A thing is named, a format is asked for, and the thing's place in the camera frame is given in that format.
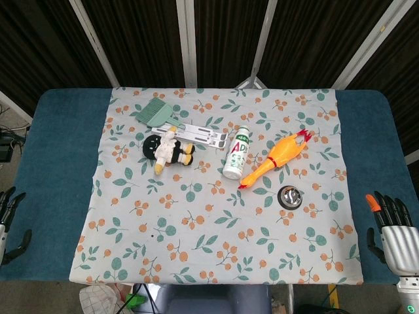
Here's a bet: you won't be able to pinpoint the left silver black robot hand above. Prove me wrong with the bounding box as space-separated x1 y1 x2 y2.
0 186 33 266

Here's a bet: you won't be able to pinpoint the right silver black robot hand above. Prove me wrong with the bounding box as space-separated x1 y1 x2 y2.
365 190 419 280

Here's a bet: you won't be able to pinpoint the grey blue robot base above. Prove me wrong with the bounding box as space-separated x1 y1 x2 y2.
155 283 272 314

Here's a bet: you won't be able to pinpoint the round shiny metal cap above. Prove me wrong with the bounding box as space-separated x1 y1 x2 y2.
277 185 304 210

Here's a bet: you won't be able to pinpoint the blue table cover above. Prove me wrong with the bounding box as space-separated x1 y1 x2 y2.
0 87 419 286

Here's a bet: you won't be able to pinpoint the white plastic bag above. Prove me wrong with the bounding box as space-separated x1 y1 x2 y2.
79 283 129 314

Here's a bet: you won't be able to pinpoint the yellow rubber chicken toy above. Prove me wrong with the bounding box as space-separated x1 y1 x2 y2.
238 128 312 190

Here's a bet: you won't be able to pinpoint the green plastic object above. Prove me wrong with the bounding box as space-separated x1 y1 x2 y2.
125 293 147 310

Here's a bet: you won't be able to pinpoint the black haired plush doll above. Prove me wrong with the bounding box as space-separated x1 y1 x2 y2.
142 126 196 176

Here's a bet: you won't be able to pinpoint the white AD drink bottle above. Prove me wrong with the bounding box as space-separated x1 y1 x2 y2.
222 125 252 181

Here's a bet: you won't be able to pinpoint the green dustpan brush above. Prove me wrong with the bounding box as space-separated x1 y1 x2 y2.
135 97 185 130

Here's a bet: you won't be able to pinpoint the floral printed cloth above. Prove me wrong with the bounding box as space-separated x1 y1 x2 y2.
67 85 365 286

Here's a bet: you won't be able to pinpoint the silver folding laptop stand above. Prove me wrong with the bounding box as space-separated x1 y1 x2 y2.
151 121 231 150

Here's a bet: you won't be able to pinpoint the dark folding screen panels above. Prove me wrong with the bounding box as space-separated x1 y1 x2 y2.
0 0 419 171

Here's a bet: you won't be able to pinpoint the black power strip with cables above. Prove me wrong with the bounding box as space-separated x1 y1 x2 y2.
0 129 20 164

